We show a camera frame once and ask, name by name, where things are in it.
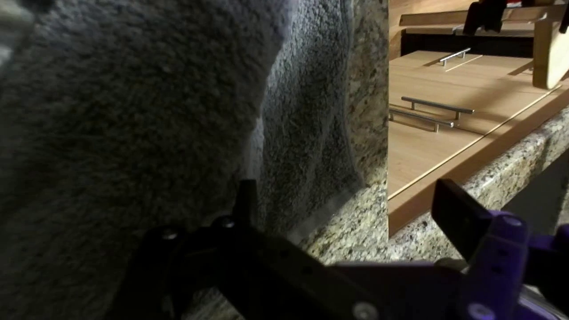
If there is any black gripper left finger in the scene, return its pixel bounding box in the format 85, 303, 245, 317
232, 180, 257, 224

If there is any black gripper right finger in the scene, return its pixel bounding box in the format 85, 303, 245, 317
429, 178, 531, 281

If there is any grey towel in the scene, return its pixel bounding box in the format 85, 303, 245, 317
0, 0, 362, 320

